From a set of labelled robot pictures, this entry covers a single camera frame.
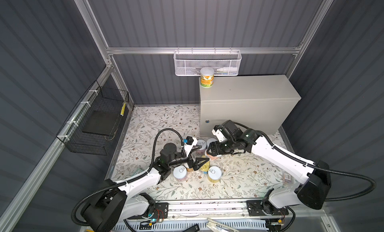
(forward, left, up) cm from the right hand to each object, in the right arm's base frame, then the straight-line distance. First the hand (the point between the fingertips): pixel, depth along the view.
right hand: (213, 152), depth 77 cm
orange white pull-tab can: (-3, +1, +1) cm, 4 cm away
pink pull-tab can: (+11, +5, -10) cm, 16 cm away
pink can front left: (-7, +18, -11) cm, 22 cm away
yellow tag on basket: (+21, +50, +11) cm, 56 cm away
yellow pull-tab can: (-7, -1, -11) cm, 13 cm away
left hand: (-1, +4, +2) cm, 5 cm away
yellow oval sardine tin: (-4, +4, -11) cm, 12 cm away
